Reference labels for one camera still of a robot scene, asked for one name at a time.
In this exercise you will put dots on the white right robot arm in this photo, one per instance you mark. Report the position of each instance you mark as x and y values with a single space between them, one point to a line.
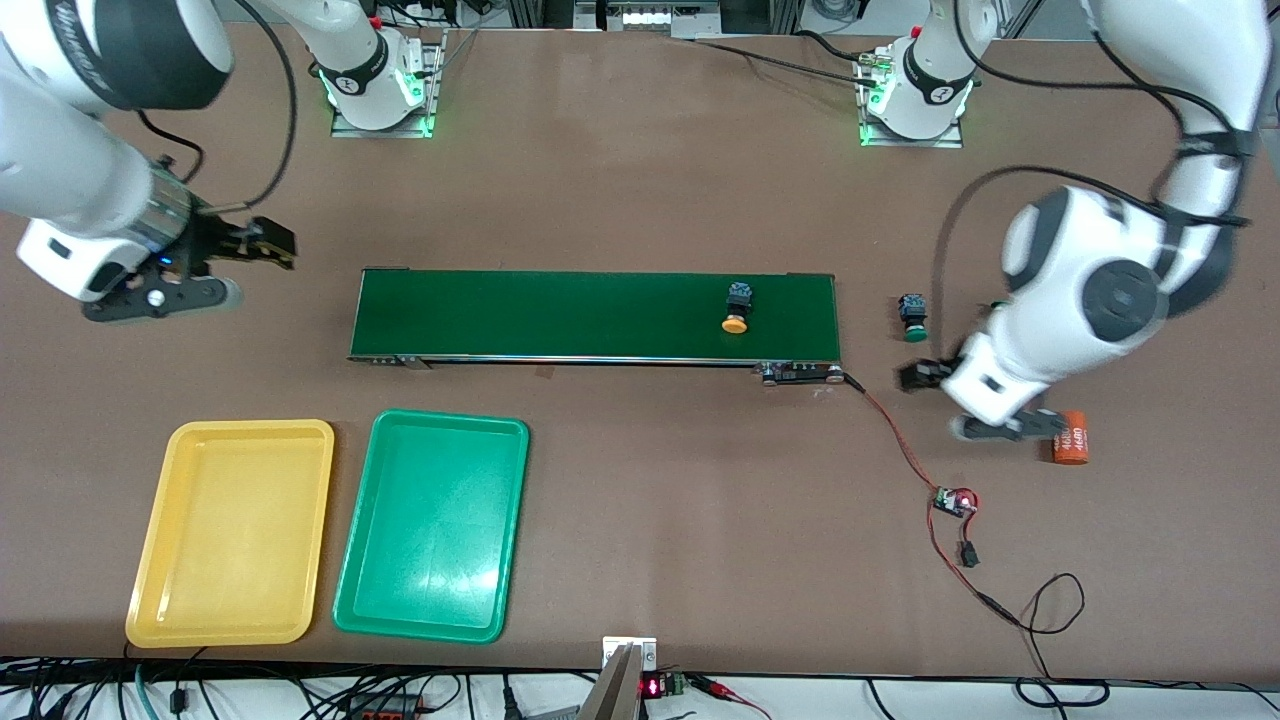
60 170

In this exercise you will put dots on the silver mounting bracket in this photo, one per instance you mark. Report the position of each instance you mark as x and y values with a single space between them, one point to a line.
628 690

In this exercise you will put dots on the yellow plastic tray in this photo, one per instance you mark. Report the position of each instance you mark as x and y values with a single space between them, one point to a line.
230 530

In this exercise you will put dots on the aluminium frame structure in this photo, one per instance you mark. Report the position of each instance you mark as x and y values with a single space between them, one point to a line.
655 15

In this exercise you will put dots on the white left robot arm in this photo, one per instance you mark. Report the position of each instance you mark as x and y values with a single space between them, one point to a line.
1090 290

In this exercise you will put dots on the black power strip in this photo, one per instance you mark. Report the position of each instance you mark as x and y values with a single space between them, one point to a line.
385 708

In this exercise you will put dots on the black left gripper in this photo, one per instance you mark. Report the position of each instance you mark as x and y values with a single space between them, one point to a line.
941 371

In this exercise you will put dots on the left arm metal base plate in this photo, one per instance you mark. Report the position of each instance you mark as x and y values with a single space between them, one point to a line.
950 135

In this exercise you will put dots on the red clip lead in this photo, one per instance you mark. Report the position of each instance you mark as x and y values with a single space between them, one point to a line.
725 690

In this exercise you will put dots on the red digit display module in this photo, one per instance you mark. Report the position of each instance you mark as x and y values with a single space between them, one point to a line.
655 687

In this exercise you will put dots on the yellow mushroom push button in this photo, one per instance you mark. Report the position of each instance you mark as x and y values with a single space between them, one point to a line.
738 305

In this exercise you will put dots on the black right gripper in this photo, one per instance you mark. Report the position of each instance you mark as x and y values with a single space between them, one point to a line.
216 244

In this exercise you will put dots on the green conveyor belt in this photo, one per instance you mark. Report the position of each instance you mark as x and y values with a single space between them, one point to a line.
550 315

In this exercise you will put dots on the orange cylinder white print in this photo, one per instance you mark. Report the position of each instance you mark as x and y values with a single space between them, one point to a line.
1075 447

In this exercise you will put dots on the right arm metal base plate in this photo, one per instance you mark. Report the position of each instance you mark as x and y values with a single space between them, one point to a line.
432 90

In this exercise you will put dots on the green plastic tray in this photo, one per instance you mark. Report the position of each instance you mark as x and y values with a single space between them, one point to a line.
430 525

